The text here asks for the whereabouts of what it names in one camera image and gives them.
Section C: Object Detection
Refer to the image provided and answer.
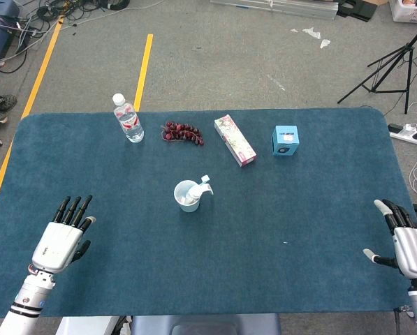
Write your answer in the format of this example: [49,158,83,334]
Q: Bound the tangle of black cables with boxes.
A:
[0,0,131,74]

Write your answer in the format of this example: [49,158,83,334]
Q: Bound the pink floral long box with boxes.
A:
[214,114,258,168]

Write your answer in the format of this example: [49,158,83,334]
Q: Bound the bunch of red grapes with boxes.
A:
[160,121,205,147]

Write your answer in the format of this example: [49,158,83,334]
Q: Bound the blue felt table mat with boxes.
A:
[0,107,416,318]

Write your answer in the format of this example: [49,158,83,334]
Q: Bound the floral toothpaste tube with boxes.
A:
[183,184,204,205]

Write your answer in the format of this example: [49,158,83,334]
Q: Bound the white plastic basket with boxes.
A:
[389,0,417,24]

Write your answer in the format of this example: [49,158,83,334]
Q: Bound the black tripod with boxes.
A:
[337,17,417,115]

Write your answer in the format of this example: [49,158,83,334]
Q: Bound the grey sneaker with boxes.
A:
[0,93,18,125]

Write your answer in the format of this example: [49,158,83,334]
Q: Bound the black flat plates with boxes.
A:
[336,0,377,22]

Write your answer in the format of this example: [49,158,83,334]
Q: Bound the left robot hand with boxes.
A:
[31,195,97,275]

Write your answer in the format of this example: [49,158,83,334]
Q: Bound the white power strip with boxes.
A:
[388,122,417,146]

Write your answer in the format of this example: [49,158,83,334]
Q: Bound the light blue toothbrush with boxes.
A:
[185,174,210,202]

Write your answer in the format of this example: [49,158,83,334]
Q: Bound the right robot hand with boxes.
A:
[363,198,417,279]

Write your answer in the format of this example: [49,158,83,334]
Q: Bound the white coiled cable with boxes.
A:
[382,100,417,196]

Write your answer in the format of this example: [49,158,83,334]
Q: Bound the blue speaker box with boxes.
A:
[271,125,300,157]

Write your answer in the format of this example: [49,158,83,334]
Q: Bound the white mug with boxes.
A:
[173,179,214,213]

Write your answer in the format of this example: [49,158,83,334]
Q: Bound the clear water bottle red label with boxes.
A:
[112,93,145,144]

